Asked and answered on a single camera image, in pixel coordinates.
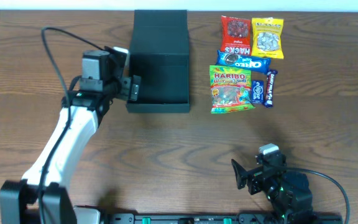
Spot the dark green box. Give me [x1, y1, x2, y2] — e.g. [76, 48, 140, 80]
[126, 10, 190, 113]

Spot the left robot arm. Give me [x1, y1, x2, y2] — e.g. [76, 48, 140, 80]
[0, 47, 139, 223]

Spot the red Hacks candy bag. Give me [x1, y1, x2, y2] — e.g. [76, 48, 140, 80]
[220, 16, 251, 55]

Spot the yellow snack bag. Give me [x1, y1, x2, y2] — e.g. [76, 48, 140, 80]
[251, 17, 284, 59]

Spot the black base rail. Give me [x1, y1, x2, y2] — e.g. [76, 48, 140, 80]
[104, 212, 344, 224]

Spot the purple Dairy Milk bar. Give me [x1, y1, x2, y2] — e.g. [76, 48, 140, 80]
[264, 70, 278, 108]

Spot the blue Eclipse mints box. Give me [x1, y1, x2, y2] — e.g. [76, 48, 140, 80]
[251, 80, 264, 104]

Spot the green Haribo worms bag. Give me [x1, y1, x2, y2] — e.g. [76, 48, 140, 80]
[209, 65, 255, 114]

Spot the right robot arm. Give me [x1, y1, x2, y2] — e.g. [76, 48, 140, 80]
[231, 151, 313, 223]

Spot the blue Oreo cookie pack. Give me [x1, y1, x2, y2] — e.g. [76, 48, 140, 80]
[216, 51, 271, 74]

